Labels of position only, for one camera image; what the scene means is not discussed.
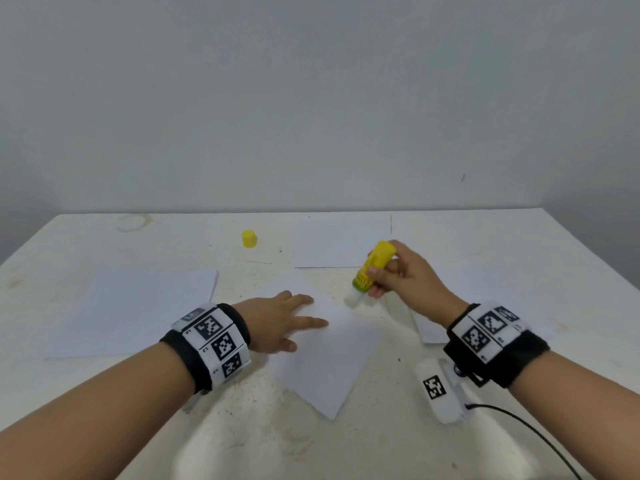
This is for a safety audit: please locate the person's right hand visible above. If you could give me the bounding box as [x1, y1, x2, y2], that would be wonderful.
[366, 241, 471, 329]

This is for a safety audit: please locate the person's left hand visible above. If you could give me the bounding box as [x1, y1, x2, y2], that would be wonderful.
[232, 289, 330, 354]

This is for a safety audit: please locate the stack of white paper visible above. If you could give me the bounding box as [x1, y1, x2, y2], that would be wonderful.
[412, 265, 557, 346]
[44, 269, 220, 359]

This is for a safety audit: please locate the yellow glue stick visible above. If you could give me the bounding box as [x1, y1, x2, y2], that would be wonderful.
[351, 241, 398, 294]

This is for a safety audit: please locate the glued white paper sheet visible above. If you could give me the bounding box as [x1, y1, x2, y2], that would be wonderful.
[293, 215, 394, 270]
[264, 283, 387, 422]

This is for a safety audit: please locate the person's right forearm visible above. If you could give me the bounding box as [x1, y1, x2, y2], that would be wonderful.
[510, 351, 640, 480]

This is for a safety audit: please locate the person's left forearm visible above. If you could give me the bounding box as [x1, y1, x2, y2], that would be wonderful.
[0, 341, 197, 480]

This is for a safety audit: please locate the black marker wristband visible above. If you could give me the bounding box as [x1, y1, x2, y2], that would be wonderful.
[444, 301, 551, 389]
[160, 303, 252, 396]

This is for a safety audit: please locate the black cable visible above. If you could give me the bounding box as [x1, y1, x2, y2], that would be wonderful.
[464, 401, 584, 480]

